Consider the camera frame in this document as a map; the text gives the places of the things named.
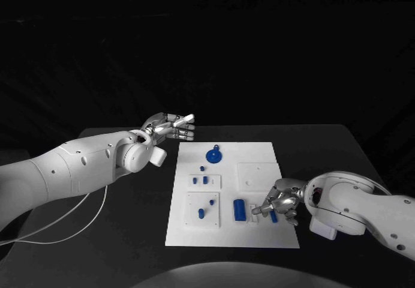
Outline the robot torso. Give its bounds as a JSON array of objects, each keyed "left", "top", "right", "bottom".
[{"left": 131, "top": 261, "right": 353, "bottom": 288}]

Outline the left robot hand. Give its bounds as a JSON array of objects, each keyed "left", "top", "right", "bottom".
[{"left": 141, "top": 112, "right": 196, "bottom": 145}]

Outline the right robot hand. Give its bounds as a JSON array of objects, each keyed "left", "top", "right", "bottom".
[{"left": 250, "top": 178, "right": 308, "bottom": 226}]

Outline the large blue cylinder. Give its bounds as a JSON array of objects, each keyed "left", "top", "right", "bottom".
[{"left": 232, "top": 199, "right": 248, "bottom": 222}]

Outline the white task board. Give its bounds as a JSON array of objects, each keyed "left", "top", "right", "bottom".
[{"left": 164, "top": 141, "right": 301, "bottom": 249}]

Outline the blue gear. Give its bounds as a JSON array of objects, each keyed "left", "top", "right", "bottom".
[{"left": 204, "top": 144, "right": 225, "bottom": 164}]

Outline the white cable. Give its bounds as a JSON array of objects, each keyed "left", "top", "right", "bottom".
[
  {"left": 366, "top": 178, "right": 395, "bottom": 196},
  {"left": 0, "top": 192, "right": 91, "bottom": 243},
  {"left": 0, "top": 185, "right": 108, "bottom": 246}
]

